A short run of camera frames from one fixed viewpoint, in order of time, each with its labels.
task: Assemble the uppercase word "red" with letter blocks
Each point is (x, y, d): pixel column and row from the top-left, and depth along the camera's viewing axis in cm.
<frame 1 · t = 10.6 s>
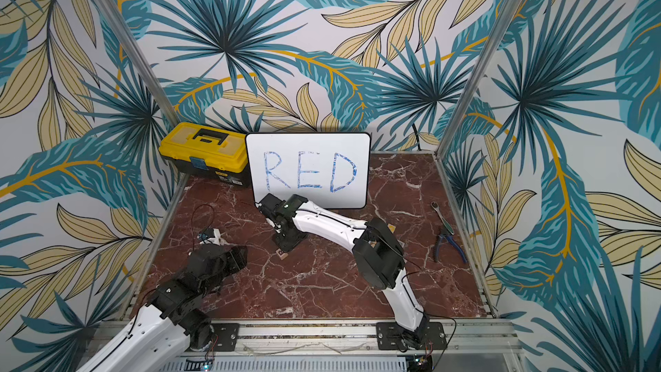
left hand: (239, 256, 81), fingers open
right hand: (289, 242, 85), fingers open
yellow black toolbox: (213, 151, 98), point 18 cm above the table
whiteboard with RED: (327, 170, 91), point 19 cm above the table
blue handled pliers: (443, 233, 97), on the table
wooden block letter R: (282, 255, 89), point 2 cm above the table

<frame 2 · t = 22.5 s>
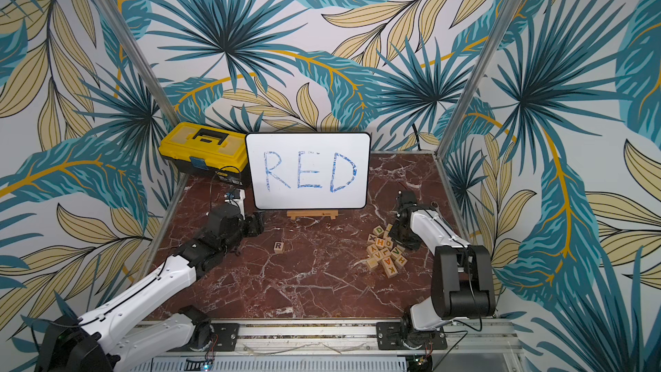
left hand: (255, 217, 82), fingers open
right hand: (401, 241, 90), fingers open
wooden block letter H: (380, 243, 92), point 3 cm above the table
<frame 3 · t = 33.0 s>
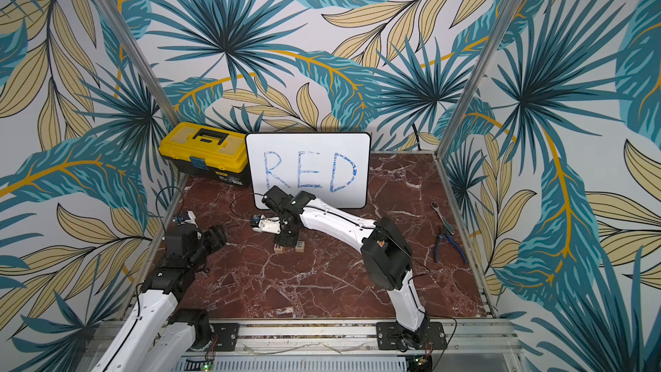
left hand: (215, 234, 81), fingers open
right hand: (283, 234, 85), fingers open
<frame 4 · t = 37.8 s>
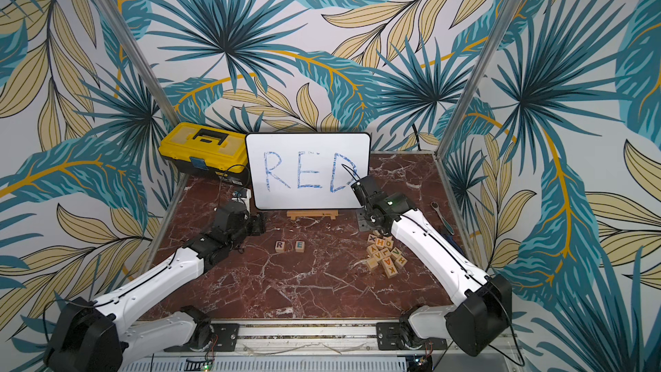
left hand: (258, 216, 84), fingers open
right hand: (371, 218, 80), fingers open
